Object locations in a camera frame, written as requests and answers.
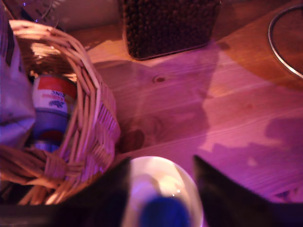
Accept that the blue coffee capsule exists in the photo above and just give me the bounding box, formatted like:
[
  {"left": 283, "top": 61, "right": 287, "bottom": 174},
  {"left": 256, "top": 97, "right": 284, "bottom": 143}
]
[{"left": 140, "top": 195, "right": 192, "bottom": 227}]

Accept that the clear jar with coffee beans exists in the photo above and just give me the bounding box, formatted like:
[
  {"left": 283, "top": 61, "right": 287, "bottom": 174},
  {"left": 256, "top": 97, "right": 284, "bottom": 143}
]
[{"left": 119, "top": 0, "right": 222, "bottom": 61}]

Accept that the white mug with picture print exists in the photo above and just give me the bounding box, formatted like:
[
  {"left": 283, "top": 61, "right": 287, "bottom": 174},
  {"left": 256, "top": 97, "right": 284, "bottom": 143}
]
[{"left": 121, "top": 156, "right": 205, "bottom": 227}]

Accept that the woven wicker basket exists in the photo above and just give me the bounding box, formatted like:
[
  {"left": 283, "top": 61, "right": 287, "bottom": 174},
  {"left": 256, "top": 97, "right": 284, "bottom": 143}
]
[{"left": 0, "top": 20, "right": 122, "bottom": 207}]

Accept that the bottle with red white label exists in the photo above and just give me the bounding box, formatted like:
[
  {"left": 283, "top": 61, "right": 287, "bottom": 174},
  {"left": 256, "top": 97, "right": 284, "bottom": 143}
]
[{"left": 31, "top": 75, "right": 78, "bottom": 152}]

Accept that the white printed paper bag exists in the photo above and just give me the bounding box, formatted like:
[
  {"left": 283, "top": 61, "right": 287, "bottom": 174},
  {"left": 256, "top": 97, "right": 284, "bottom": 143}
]
[{"left": 0, "top": 7, "right": 36, "bottom": 148}]

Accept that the cork globe on metal stand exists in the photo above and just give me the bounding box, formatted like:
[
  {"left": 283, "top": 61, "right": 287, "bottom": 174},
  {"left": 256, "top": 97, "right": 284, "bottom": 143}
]
[{"left": 267, "top": 4, "right": 303, "bottom": 79}]

